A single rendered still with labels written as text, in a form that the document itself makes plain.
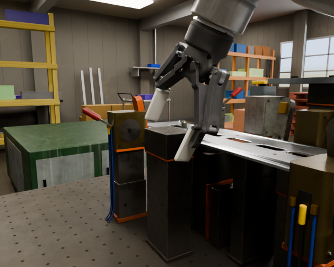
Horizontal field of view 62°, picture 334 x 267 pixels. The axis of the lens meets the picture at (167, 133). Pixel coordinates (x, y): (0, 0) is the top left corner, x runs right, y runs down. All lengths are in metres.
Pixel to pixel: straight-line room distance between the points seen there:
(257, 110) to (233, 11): 0.47
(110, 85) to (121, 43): 1.23
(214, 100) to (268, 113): 0.45
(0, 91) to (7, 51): 2.24
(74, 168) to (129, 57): 6.24
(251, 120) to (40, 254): 0.70
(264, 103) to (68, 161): 1.82
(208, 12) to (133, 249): 0.63
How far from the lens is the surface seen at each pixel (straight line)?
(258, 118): 0.86
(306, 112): 0.77
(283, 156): 0.62
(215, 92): 0.43
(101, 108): 6.24
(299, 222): 0.39
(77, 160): 2.39
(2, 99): 5.35
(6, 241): 0.97
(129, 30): 8.46
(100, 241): 0.88
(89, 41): 7.92
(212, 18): 0.43
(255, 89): 1.12
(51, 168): 2.35
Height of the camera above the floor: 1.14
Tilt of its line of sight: 10 degrees down
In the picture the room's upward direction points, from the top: straight up
